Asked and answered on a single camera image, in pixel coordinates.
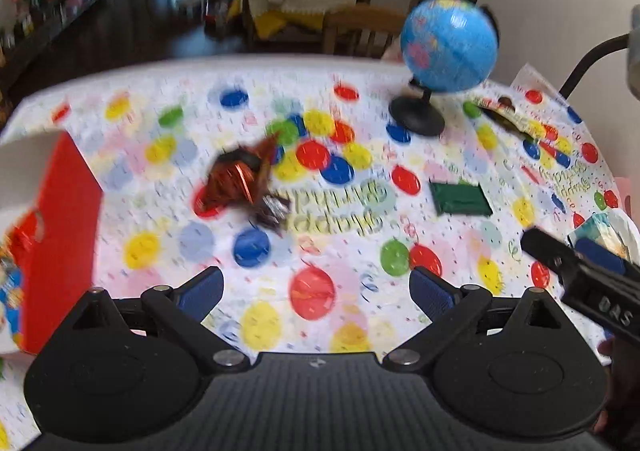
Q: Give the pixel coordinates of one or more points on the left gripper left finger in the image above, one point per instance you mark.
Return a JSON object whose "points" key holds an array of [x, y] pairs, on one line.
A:
{"points": [[178, 315]]}

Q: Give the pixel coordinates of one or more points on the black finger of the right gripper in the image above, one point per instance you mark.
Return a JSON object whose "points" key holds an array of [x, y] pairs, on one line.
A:
{"points": [[597, 283]]}

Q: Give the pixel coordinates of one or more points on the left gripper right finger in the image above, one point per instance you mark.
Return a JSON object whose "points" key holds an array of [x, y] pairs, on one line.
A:
{"points": [[453, 312]]}

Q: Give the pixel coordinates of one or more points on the person's right hand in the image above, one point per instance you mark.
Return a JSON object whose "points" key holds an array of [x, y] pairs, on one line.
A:
{"points": [[607, 348]]}

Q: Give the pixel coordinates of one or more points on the tissue pack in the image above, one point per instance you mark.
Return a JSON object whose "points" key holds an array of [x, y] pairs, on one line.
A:
{"points": [[614, 230]]}

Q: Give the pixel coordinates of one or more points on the green rectangular packet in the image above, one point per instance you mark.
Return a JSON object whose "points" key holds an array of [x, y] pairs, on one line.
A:
{"points": [[459, 199]]}

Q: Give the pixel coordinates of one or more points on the small brown candy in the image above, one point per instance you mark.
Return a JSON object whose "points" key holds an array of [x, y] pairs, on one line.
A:
{"points": [[272, 211]]}

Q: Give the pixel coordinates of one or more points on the dark red foil snack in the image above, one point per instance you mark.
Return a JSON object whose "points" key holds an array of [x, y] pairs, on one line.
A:
{"points": [[239, 176]]}

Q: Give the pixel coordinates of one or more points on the red white cardboard box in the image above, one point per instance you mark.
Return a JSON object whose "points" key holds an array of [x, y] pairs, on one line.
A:
{"points": [[50, 209]]}

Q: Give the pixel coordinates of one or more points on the colourful balloon tablecloth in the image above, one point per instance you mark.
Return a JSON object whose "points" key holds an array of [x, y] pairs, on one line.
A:
{"points": [[336, 278]]}

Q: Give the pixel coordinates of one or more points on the dark flat wrapper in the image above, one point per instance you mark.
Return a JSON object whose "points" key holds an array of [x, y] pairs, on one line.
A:
{"points": [[502, 111]]}

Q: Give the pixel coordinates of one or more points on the desk lamp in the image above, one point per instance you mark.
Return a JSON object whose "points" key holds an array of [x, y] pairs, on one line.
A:
{"points": [[629, 42]]}

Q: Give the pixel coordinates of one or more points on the blue desk globe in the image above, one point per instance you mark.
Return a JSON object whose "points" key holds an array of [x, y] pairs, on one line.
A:
{"points": [[449, 46]]}

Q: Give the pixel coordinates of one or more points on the wooden chair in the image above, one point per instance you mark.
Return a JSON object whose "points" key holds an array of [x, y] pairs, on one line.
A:
{"points": [[361, 30]]}

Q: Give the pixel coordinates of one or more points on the dark tv cabinet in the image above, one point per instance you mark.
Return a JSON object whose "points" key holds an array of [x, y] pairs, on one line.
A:
{"points": [[37, 24]]}

